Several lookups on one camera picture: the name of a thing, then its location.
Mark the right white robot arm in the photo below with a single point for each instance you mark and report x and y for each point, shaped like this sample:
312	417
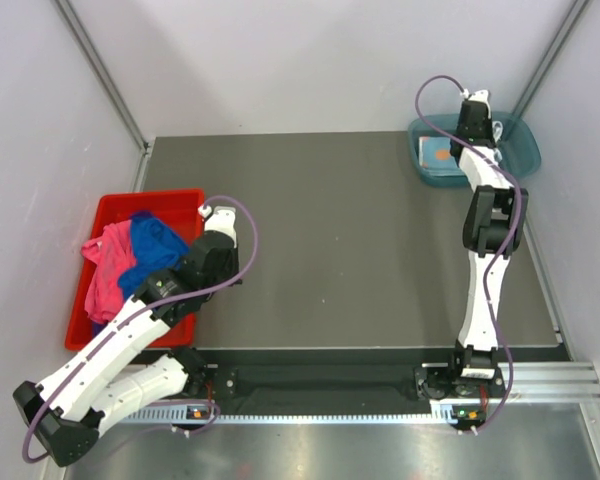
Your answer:
491	234

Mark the teal translucent plastic tray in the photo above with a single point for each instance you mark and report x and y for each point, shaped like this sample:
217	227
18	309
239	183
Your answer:
518	151

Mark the right aluminium frame post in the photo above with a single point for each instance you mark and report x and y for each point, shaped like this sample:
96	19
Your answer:
575	12

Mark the aluminium front rail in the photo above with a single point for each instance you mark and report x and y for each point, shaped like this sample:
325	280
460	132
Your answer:
554	382

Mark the aluminium frame post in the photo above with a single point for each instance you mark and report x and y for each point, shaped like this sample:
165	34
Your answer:
86	45
575	12

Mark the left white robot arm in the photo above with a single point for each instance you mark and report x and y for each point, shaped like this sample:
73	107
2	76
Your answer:
70	410

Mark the white slotted cable duct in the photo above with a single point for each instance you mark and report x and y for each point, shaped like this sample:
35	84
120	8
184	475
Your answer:
190	415

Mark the pink towel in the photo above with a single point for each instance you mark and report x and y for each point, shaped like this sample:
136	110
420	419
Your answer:
112	255

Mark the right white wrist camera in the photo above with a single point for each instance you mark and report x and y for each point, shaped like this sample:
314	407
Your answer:
481	96

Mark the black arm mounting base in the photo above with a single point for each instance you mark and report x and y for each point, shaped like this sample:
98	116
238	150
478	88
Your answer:
307	390

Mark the light blue polka-dot towel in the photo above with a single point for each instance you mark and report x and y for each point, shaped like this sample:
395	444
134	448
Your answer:
434	157

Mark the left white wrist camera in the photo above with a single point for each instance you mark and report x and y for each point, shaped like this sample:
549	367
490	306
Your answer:
219	219

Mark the left aluminium frame post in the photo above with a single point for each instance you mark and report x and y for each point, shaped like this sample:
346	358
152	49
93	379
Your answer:
86	45

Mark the purple towel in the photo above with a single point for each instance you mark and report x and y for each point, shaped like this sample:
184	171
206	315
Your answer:
97	328

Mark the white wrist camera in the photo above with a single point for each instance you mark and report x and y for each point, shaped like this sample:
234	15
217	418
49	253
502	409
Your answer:
219	219
481	96

